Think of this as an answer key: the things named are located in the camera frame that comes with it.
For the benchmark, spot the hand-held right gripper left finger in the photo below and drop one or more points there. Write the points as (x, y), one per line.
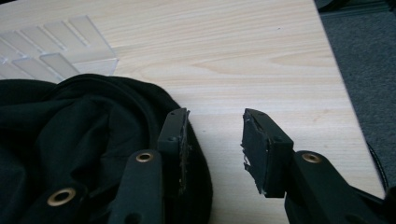
(173, 140)

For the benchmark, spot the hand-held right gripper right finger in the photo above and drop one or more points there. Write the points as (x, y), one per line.
(267, 155)

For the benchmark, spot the black cloth garment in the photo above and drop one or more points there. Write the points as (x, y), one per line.
(84, 146)

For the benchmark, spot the clear plastic divider tray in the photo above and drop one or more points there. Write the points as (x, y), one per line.
(53, 49)

